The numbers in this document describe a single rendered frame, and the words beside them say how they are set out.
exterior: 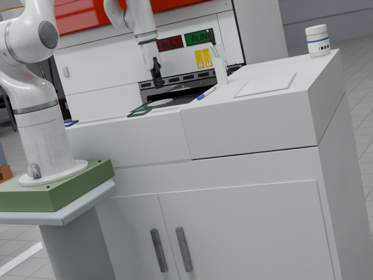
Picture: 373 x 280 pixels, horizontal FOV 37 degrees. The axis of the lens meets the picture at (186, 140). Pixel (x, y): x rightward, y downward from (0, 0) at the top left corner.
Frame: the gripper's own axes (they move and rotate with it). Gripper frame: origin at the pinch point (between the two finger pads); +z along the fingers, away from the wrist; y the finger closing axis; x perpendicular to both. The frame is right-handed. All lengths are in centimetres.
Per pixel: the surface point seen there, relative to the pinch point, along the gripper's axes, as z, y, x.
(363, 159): 98, -113, 142
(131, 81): -0.1, -23.9, -6.1
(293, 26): 61, -734, 403
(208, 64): -1.4, -2.9, 21.1
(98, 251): 34, 54, -38
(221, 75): -1.4, 35.4, 13.2
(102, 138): 6.4, 38.5, -27.5
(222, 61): -5.8, 35.9, 14.3
